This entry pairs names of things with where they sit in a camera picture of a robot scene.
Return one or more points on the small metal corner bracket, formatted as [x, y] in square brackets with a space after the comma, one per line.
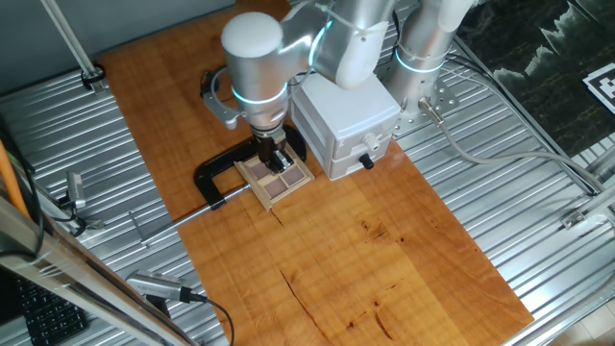
[573, 219]

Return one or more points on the dark mountain print sheet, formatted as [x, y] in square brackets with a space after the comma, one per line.
[528, 72]

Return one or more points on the silver depth camera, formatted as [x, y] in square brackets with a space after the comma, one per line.
[154, 284]

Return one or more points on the white control box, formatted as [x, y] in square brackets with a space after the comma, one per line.
[346, 115]

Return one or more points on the orange tube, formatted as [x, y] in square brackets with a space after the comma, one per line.
[10, 185]

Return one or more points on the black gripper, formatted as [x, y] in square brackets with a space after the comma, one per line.
[270, 140]

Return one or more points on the black keyboard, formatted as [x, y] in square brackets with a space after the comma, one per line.
[48, 314]

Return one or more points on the small camera on stand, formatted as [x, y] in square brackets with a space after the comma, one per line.
[75, 190]

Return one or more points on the small wooden compartment box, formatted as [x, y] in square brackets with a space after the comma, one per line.
[276, 188]

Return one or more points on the black C-clamp with silver screw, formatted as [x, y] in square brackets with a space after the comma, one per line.
[216, 169]

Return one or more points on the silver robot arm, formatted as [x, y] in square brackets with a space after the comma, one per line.
[259, 62]

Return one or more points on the black and white marker tag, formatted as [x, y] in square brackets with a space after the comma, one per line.
[603, 89]

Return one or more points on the wrist camera with silver bracket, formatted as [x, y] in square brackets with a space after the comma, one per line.
[216, 108]

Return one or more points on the perforated aluminium base plate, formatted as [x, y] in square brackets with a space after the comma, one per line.
[445, 98]

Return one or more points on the aluminium camera pole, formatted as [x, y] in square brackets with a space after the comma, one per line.
[69, 41]

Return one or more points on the brown wooden board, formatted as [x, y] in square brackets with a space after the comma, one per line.
[360, 269]

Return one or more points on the aluminium profile beam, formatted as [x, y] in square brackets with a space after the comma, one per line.
[72, 281]

